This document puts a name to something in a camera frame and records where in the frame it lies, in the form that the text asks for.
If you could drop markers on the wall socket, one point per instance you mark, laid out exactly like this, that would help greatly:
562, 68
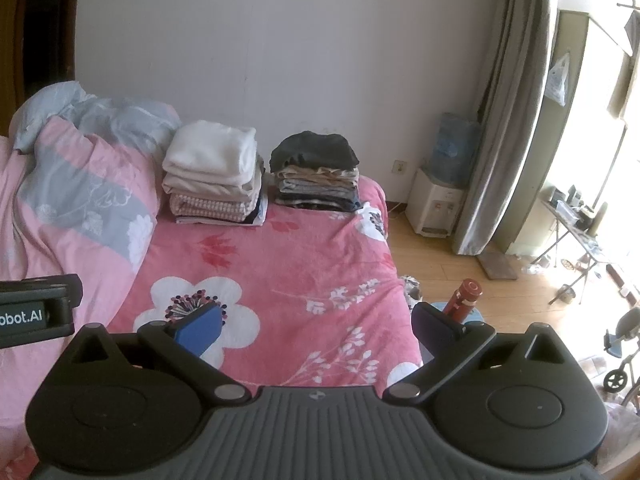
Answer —
398, 167

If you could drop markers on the wooden door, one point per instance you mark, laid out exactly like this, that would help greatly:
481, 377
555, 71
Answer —
35, 20

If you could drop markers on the pink and grey quilt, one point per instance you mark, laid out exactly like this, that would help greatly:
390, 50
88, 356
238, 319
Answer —
75, 200

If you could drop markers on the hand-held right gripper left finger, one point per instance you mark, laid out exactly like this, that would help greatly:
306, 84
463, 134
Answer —
202, 330

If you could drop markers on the stack of light folded clothes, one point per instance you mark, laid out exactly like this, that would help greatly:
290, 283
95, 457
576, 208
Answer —
215, 205

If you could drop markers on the blue water jug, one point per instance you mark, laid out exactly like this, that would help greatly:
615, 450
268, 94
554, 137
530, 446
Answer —
455, 150

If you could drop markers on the brown door mat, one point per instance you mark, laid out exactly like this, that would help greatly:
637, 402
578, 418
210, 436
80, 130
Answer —
499, 266

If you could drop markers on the light blue stool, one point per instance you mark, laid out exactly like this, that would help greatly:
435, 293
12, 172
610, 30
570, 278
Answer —
475, 316

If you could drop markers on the white plastic bag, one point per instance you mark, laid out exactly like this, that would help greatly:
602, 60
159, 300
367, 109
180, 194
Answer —
557, 82

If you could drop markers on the grey curtain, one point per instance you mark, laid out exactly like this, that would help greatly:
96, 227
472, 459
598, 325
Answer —
505, 110

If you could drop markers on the pink floral blanket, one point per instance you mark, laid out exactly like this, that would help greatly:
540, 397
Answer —
310, 260

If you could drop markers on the folding table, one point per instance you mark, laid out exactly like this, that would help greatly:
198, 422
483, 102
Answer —
575, 217

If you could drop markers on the white water dispenser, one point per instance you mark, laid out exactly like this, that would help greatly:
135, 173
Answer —
432, 207

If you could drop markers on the red bottle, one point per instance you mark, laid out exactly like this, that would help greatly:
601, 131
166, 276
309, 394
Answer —
462, 297

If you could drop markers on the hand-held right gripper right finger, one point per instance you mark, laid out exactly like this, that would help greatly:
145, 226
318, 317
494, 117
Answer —
432, 327

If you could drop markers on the stack of dark folded clothes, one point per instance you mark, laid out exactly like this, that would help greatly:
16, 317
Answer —
315, 175

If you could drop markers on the white fluffy sweater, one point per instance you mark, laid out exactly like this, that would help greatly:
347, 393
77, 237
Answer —
210, 152

